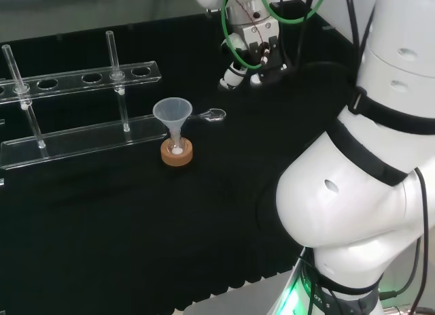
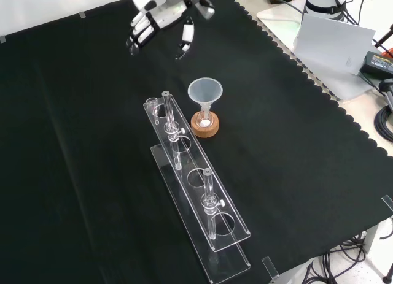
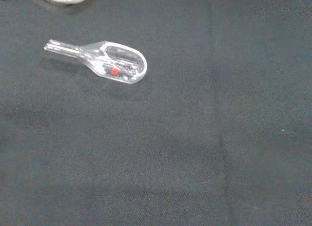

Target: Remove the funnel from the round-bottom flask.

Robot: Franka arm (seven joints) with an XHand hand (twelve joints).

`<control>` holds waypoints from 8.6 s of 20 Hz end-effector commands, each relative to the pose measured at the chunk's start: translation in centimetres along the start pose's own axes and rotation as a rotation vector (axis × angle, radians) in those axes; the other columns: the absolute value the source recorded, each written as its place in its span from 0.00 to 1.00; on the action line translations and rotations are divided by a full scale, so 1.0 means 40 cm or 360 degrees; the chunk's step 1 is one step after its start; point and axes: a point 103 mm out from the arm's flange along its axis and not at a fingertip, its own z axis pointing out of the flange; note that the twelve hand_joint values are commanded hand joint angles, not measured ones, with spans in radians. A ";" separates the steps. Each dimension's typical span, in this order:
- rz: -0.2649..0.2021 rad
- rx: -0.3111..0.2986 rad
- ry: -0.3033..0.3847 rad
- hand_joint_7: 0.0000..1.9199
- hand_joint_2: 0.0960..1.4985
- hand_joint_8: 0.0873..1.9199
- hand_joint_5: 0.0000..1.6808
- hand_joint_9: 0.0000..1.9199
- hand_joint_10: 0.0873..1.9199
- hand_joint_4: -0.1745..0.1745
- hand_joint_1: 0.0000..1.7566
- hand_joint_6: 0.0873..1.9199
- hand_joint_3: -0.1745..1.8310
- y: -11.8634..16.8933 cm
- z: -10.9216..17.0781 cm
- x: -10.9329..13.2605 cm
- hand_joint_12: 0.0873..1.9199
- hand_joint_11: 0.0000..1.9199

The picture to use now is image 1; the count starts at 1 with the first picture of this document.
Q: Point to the clear plastic funnel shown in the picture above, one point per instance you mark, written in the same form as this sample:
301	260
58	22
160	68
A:
172	111

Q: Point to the glass round-bottom flask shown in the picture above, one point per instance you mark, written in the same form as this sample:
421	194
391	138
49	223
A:
176	151

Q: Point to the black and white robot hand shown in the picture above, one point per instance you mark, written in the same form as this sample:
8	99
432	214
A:
258	32

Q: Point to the black cloth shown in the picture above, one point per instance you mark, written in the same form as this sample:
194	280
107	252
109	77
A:
136	226

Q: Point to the clear acrylic funnel stand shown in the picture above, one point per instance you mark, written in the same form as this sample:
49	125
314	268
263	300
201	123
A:
85	138

